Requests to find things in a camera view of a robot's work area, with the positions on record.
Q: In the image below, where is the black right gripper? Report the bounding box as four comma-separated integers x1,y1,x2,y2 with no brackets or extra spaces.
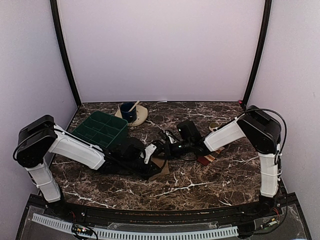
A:
159,138,193,160

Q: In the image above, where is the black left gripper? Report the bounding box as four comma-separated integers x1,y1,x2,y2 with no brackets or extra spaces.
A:
121,158,162,181

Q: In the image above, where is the tan sock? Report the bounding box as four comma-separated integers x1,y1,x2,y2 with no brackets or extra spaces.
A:
148,156,170,181

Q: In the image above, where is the striped brown red sock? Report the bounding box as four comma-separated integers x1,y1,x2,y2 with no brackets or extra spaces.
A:
197,147,225,166

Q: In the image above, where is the green plastic divided tray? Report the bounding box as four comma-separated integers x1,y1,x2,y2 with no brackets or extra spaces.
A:
72,111,128,149

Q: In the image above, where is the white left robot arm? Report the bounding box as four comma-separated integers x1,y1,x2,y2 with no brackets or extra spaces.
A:
12,111,168,218

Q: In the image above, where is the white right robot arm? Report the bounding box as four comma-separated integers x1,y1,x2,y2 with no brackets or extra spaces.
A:
162,105,288,217

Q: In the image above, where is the dark blue cup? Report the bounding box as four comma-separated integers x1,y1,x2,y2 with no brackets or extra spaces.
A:
120,102,137,123

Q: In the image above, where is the wooden stick in cup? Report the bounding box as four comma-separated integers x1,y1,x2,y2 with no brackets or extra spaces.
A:
128,100,140,112

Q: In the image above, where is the small circuit board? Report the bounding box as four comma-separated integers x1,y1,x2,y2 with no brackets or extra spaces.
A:
71,224,94,237

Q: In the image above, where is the white slotted cable duct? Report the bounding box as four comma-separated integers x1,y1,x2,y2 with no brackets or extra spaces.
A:
31,213,239,240

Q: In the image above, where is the black front rail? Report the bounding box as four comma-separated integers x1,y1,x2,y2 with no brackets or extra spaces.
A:
65,202,262,224

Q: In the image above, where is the black left frame post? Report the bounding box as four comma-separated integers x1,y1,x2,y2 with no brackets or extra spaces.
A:
49,0,82,108

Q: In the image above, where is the black frame post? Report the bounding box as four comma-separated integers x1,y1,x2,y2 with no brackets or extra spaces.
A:
49,0,82,108
240,0,272,110

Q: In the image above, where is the black right frame post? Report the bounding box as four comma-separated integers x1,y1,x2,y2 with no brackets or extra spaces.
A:
240,0,272,110

